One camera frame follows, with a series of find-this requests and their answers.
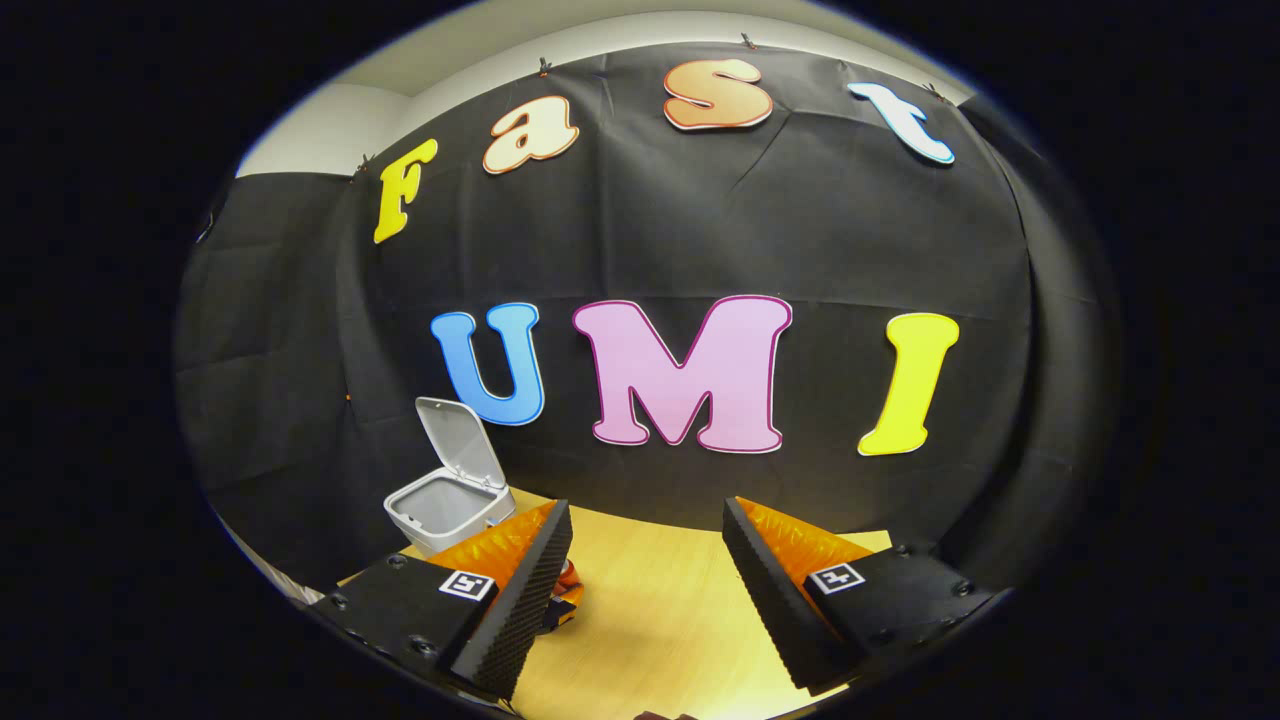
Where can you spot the wooden desktop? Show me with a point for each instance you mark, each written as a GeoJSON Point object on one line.
{"type": "Point", "coordinates": [660, 620]}

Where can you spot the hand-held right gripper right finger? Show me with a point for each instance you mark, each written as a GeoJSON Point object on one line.
{"type": "Point", "coordinates": [775, 600]}

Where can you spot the red pop can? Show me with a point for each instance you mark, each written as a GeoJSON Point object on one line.
{"type": "Point", "coordinates": [570, 585]}

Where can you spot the black backdrop cloth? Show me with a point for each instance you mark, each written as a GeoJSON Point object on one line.
{"type": "Point", "coordinates": [800, 220]}

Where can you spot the white desktop garbage bin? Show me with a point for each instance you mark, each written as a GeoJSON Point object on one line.
{"type": "Point", "coordinates": [440, 510]}

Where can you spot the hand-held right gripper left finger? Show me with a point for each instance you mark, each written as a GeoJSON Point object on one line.
{"type": "Point", "coordinates": [525, 600]}

